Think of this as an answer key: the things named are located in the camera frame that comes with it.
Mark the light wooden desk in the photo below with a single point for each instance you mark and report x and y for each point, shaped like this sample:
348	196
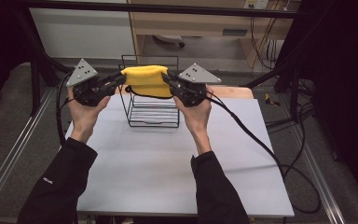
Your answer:
199	23

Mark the person's right hand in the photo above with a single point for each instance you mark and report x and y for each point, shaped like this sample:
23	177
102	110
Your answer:
195	119

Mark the aluminium floor rail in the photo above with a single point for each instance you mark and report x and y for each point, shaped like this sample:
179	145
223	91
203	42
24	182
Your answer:
15	149
320	180

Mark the black frame strut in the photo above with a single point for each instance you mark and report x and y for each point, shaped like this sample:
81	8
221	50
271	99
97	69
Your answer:
42	59
287	68

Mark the white wall socket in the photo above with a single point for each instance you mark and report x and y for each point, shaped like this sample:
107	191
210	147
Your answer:
256	3

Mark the white table cover board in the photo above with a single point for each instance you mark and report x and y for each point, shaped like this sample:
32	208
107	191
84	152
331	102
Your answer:
143	174

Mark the wooden table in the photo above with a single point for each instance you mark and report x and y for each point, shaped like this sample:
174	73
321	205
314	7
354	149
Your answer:
233	92

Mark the white cabinet panel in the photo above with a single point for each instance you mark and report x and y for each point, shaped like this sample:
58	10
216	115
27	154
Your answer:
80	34

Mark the person's left hand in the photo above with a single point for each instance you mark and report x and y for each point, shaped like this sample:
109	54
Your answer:
84	119

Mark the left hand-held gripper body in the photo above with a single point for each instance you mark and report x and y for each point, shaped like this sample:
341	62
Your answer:
81	73

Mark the yellow black tape strip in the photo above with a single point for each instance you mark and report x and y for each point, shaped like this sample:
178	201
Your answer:
271	100

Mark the grey chair base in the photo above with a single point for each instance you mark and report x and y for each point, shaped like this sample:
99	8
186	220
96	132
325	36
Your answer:
169	39

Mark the black metal frame bar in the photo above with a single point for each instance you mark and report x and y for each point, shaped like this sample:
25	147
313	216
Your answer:
167	9

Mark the yellow towel with black trim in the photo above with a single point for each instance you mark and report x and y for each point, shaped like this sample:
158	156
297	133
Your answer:
146	77

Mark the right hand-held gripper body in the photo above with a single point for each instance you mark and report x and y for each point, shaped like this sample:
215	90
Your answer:
197	75

